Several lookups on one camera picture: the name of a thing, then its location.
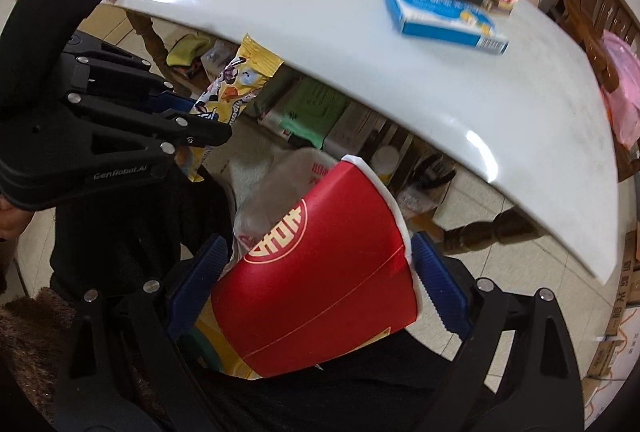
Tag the green pack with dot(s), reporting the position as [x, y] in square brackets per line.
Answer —
[312, 112]

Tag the person's left hand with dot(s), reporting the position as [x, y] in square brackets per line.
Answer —
[12, 222]

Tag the yellow green cloth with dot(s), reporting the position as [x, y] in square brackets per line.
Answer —
[187, 50]

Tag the brown fuzzy cloth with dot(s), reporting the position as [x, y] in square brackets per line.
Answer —
[30, 342]

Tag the white box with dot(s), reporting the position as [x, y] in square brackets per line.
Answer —
[355, 127]

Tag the small jar with white lid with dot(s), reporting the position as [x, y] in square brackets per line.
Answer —
[387, 160]

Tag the pink plastic bag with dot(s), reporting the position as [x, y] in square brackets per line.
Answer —
[625, 82]

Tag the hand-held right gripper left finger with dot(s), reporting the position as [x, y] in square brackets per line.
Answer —
[197, 279]

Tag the red paper cup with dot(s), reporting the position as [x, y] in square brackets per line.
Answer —
[320, 282]

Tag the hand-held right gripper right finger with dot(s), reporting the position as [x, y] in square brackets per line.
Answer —
[440, 284]

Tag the yellow snack wrapper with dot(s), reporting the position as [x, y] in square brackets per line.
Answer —
[240, 87]

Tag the printed cardboard box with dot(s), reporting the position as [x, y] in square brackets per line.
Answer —
[620, 312]

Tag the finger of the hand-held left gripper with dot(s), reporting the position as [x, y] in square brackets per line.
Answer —
[200, 130]
[120, 77]

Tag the blue medicine box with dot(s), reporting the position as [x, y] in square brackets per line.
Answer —
[440, 20]

